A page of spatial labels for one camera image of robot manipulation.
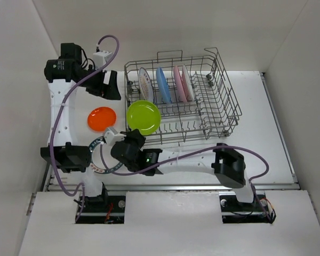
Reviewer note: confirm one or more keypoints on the grey wire dish rack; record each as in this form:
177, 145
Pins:
212, 111

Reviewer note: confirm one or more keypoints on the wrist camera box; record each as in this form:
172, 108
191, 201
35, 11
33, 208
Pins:
100, 58
111, 136

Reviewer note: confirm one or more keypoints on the left aluminium rail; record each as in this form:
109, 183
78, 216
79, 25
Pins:
46, 180

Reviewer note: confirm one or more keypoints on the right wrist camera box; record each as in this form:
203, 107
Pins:
111, 136

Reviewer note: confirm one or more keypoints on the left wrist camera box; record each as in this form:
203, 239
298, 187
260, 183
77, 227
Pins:
100, 58

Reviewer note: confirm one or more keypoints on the pink plate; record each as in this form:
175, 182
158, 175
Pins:
179, 85

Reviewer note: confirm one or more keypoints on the blue plate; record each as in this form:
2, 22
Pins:
163, 85

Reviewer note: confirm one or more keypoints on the plain white plate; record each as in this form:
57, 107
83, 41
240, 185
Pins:
187, 85

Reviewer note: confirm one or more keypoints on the white plate teal rim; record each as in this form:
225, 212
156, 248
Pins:
98, 163

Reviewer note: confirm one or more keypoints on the lime green plate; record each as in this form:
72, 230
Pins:
144, 116

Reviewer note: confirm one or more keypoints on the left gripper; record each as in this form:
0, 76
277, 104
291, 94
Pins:
109, 91

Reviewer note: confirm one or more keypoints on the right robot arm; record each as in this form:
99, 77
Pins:
221, 161

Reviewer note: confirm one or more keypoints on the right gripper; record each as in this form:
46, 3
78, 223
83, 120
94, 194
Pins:
135, 134

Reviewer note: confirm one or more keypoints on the front aluminium rail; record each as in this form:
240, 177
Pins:
184, 187

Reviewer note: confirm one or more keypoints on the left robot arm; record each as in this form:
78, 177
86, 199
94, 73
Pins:
69, 160

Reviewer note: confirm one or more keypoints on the white plate orange sunburst pattern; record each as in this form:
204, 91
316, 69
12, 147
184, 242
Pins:
145, 85

